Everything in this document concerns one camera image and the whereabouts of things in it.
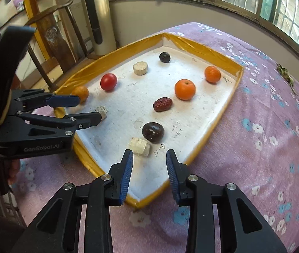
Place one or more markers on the large orange tangerine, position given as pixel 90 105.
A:
pixel 185 89

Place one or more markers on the yellow wooden shelf frame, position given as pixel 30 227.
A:
pixel 31 5

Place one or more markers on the small orange kumquat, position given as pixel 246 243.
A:
pixel 81 92

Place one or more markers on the dark brown round fruit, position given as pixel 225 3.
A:
pixel 153 132

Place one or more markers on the small dark plum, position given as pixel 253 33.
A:
pixel 164 57

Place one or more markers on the purple floral tablecloth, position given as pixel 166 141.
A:
pixel 244 142

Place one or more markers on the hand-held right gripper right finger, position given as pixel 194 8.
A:
pixel 172 179

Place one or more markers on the green plant sprig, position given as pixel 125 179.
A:
pixel 285 73

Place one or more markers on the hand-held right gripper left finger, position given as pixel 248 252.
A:
pixel 127 179

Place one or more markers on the red tomato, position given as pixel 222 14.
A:
pixel 108 82

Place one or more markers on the red date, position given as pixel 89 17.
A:
pixel 162 104

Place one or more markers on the pink plush toy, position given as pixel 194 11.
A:
pixel 19 4

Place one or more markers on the round cork disc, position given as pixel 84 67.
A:
pixel 140 68

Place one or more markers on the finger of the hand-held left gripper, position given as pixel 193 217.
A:
pixel 86 120
pixel 62 100

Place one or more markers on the cork cylinder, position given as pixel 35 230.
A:
pixel 139 146

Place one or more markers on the standing air conditioner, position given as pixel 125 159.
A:
pixel 104 26

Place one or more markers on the white foam tray yellow tape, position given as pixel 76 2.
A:
pixel 204 102

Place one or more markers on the dark wooden chair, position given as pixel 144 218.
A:
pixel 56 39

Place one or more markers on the small rough cork piece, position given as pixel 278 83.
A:
pixel 102 110

